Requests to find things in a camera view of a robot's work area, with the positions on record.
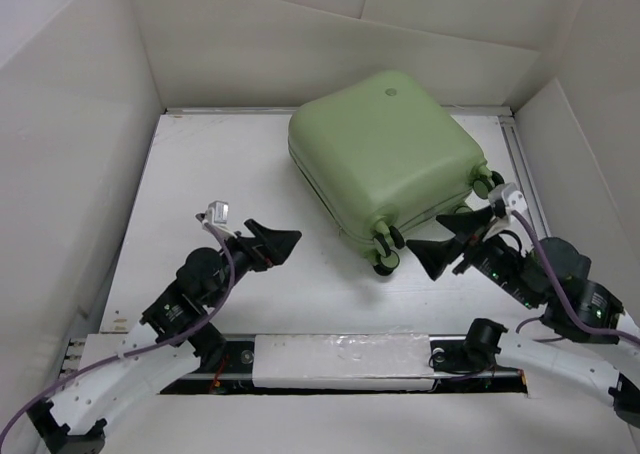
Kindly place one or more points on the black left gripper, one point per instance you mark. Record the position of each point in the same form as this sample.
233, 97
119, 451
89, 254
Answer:
271, 246

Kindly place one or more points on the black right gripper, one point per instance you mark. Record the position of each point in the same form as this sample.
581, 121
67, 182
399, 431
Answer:
434, 254

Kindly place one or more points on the green hard-shell suitcase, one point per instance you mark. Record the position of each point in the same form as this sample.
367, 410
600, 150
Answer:
384, 157

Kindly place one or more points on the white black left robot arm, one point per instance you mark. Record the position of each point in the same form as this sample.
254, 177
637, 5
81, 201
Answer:
78, 417

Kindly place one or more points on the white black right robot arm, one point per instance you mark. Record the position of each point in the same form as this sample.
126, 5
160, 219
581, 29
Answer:
549, 274

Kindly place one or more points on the white foam block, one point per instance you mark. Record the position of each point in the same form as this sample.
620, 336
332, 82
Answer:
377, 362

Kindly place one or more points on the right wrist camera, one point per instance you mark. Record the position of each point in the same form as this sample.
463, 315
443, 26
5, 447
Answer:
506, 199

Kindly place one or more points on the aluminium side rail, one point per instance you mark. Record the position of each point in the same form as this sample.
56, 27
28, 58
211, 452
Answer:
523, 174

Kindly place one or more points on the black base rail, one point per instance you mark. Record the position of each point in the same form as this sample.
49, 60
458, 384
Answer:
233, 375

